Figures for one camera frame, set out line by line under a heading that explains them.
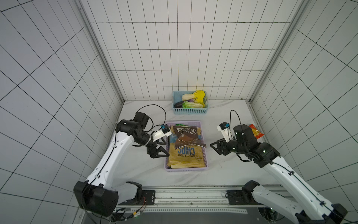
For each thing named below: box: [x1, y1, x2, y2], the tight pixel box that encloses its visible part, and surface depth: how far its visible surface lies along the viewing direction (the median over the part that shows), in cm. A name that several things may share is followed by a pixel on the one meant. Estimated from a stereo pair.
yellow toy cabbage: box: [192, 90, 206, 108], surface depth 114 cm
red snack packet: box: [248, 123, 265, 140], surface depth 95 cm
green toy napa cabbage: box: [182, 100, 204, 109], surface depth 109 cm
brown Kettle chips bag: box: [172, 125, 207, 150], surface depth 85 cm
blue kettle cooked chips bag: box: [167, 125, 207, 169], surface depth 80 cm
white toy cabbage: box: [181, 93, 194, 101], surface depth 117 cm
